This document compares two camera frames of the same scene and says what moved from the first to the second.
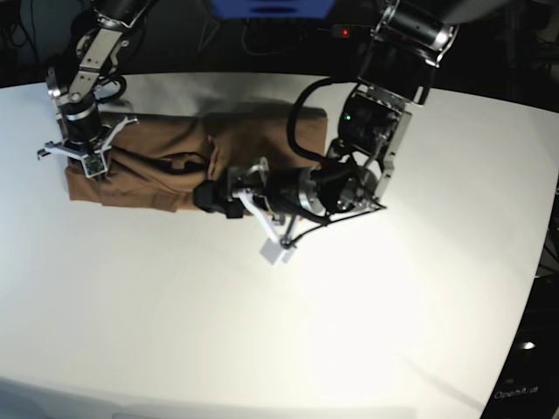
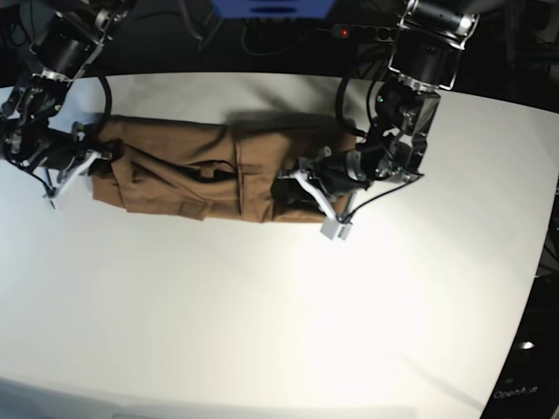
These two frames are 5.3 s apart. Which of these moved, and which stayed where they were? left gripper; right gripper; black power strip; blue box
Moved: left gripper; right gripper
Stayed: black power strip; blue box
